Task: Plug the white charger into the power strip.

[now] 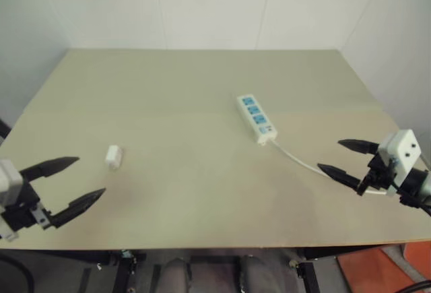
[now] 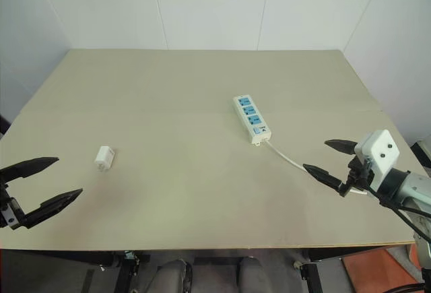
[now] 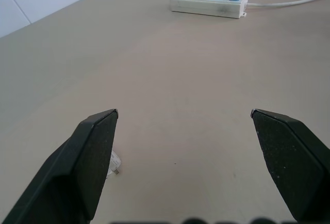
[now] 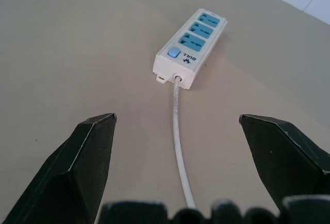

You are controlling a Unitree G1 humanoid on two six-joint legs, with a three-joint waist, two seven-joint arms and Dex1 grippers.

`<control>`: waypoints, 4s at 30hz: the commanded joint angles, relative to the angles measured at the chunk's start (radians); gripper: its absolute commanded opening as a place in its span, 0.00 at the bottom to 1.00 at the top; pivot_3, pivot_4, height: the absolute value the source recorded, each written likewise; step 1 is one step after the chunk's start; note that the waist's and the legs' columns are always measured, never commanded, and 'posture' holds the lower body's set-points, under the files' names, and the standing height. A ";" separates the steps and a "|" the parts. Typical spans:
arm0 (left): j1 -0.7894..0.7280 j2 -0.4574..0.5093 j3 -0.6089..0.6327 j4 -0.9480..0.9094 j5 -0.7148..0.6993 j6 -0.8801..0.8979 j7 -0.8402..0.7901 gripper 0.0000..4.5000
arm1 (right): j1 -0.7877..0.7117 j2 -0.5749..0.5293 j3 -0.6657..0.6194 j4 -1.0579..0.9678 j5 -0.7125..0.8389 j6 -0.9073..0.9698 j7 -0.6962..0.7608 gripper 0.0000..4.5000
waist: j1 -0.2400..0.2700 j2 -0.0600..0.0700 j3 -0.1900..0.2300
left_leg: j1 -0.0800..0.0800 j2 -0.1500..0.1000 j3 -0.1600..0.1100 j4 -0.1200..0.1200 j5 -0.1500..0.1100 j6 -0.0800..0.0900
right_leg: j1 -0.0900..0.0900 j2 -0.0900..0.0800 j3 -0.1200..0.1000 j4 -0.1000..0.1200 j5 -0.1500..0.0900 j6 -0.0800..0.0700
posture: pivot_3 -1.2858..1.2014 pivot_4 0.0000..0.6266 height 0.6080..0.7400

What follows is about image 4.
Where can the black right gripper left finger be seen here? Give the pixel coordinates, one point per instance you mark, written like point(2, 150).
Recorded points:
point(69, 167)

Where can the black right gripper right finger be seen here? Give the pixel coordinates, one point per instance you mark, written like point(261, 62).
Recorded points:
point(283, 157)

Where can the white power strip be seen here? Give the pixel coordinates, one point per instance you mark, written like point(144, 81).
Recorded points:
point(190, 47)

